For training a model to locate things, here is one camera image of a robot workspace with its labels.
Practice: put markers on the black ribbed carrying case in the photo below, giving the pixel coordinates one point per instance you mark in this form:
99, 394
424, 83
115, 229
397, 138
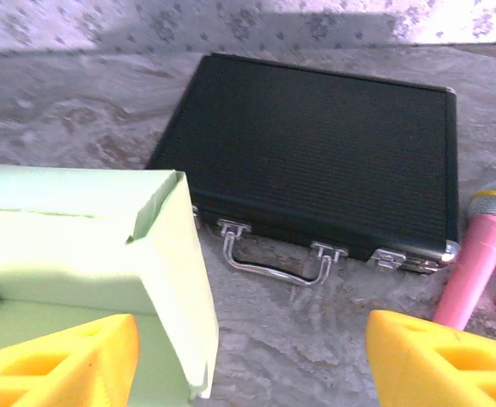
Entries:
315, 161

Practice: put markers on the light green paper box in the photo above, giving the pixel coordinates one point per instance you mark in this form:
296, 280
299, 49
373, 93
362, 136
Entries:
103, 254

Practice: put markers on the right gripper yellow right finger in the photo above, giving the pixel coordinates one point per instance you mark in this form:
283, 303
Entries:
442, 369

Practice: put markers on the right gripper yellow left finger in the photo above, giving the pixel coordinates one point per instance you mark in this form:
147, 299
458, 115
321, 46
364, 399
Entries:
61, 364

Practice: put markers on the pink toy microphone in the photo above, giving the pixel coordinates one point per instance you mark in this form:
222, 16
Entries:
476, 258

